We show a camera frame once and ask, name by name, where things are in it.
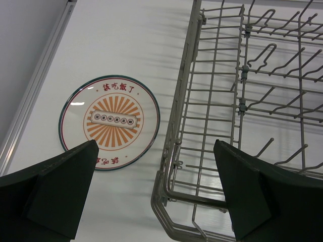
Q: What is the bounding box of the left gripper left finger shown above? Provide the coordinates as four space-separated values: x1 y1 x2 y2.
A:
1 140 99 241

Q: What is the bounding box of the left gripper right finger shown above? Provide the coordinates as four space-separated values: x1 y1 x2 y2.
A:
213 140 322 241

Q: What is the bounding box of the grey wire dish rack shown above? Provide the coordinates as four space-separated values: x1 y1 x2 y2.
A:
151 1 322 241

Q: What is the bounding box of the white plate orange sunburst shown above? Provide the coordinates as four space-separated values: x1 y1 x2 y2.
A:
58 75 161 171

